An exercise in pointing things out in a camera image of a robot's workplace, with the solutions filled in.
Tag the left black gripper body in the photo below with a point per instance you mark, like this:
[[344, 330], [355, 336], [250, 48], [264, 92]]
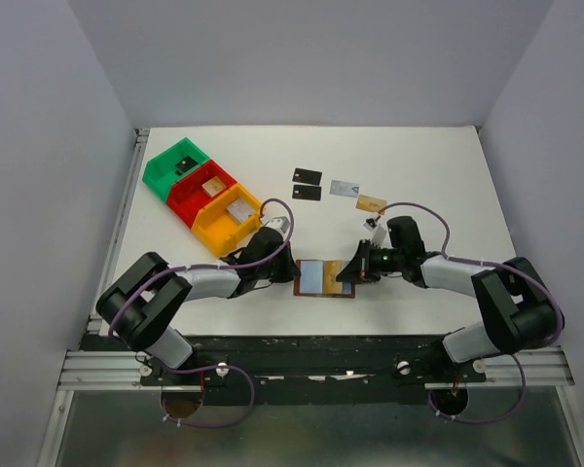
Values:
[[278, 272]]

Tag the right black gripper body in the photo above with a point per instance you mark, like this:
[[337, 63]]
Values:
[[385, 259]]

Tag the gold credit card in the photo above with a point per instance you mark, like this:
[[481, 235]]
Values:
[[331, 286], [370, 204]]

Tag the brown leather card holder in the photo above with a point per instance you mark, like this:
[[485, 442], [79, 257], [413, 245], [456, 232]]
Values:
[[318, 279]]

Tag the black credit card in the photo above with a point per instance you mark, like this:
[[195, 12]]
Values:
[[306, 192], [307, 177]]

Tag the silver VIP credit card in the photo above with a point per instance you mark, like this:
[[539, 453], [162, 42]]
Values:
[[344, 189]]

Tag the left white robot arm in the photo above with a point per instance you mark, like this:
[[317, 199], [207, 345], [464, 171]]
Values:
[[140, 305]]

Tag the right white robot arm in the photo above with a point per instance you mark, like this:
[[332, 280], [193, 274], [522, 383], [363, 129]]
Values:
[[516, 313]]

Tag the silver card in yellow bin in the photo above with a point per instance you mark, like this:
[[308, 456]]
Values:
[[240, 210]]

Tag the gold card in red bin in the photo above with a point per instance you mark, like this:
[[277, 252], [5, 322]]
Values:
[[213, 186]]

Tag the black card in green bin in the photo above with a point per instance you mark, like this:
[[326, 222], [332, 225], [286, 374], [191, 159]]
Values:
[[185, 165]]

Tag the yellow plastic bin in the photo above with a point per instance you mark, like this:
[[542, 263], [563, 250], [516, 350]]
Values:
[[215, 228]]

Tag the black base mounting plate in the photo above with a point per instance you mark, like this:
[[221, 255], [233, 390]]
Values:
[[236, 371]]

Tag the red plastic bin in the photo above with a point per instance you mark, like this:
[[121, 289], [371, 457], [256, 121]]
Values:
[[187, 198]]

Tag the green plastic bin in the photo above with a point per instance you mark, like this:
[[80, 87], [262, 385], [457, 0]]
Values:
[[159, 174]]

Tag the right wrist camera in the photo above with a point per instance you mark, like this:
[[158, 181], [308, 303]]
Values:
[[376, 230]]

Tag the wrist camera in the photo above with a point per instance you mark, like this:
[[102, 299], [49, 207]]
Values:
[[376, 230], [279, 224]]

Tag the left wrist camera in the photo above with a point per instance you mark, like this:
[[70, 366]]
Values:
[[279, 224]]

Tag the aluminium rail frame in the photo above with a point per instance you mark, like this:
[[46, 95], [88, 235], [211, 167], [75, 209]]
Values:
[[49, 453]]

